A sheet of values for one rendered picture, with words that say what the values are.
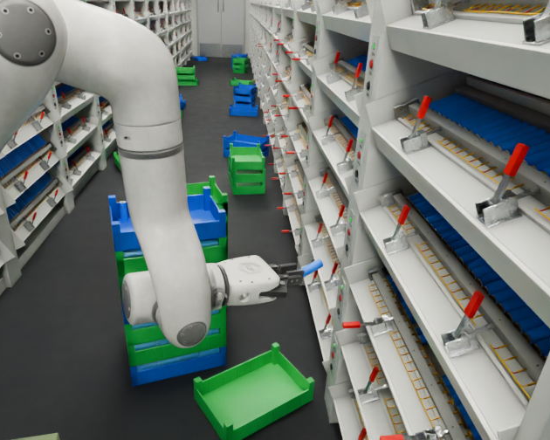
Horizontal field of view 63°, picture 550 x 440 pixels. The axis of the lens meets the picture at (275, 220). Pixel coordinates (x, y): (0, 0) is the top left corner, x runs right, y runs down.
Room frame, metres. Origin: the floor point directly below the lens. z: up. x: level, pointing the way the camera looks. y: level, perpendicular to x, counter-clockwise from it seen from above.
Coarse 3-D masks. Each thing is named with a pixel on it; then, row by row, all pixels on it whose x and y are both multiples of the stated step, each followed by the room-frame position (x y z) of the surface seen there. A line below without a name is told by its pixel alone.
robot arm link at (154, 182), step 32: (128, 160) 0.57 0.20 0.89; (160, 160) 0.57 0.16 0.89; (128, 192) 0.58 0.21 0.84; (160, 192) 0.57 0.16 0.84; (160, 224) 0.57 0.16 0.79; (192, 224) 0.60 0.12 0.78; (160, 256) 0.54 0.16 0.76; (192, 256) 0.56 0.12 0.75; (160, 288) 0.52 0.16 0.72; (192, 288) 0.53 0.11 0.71; (160, 320) 0.54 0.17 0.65; (192, 320) 0.52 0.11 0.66
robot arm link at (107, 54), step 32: (64, 0) 0.59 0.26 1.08; (96, 32) 0.56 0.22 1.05; (128, 32) 0.57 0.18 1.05; (64, 64) 0.56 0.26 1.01; (96, 64) 0.55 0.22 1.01; (128, 64) 0.56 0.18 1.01; (160, 64) 0.58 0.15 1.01; (128, 96) 0.56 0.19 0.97; (160, 96) 0.58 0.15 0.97; (128, 128) 0.57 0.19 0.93; (160, 128) 0.57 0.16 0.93
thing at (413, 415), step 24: (360, 264) 0.91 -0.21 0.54; (360, 288) 0.89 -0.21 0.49; (360, 312) 0.82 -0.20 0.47; (384, 312) 0.78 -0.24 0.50; (384, 336) 0.72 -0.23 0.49; (384, 360) 0.66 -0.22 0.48; (408, 360) 0.64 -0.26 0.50; (432, 360) 0.63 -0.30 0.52; (408, 384) 0.59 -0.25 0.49; (408, 408) 0.54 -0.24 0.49; (408, 432) 0.50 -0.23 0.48
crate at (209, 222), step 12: (204, 192) 1.28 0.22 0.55; (192, 204) 1.28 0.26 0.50; (204, 204) 1.28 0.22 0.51; (216, 204) 1.22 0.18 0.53; (192, 216) 1.24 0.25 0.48; (204, 216) 1.25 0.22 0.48; (216, 216) 1.21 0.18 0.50; (120, 228) 1.14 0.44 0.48; (132, 228) 1.14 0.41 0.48; (204, 228) 1.10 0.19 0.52; (216, 228) 1.11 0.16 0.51; (120, 240) 1.02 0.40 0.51; (132, 240) 1.03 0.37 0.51
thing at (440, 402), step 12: (372, 276) 0.89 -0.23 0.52; (384, 288) 0.83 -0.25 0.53; (384, 300) 0.79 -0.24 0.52; (396, 312) 0.75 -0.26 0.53; (396, 324) 0.71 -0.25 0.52; (408, 336) 0.67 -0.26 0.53; (396, 348) 0.67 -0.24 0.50; (408, 348) 0.65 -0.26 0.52; (420, 360) 0.61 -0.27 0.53; (408, 372) 0.61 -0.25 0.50; (420, 372) 0.59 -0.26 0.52; (432, 384) 0.56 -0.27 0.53; (432, 396) 0.53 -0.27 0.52; (432, 408) 0.52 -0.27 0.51; (444, 408) 0.51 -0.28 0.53; (432, 420) 0.50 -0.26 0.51; (444, 420) 0.49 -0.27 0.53; (456, 420) 0.48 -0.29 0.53; (456, 432) 0.46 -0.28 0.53
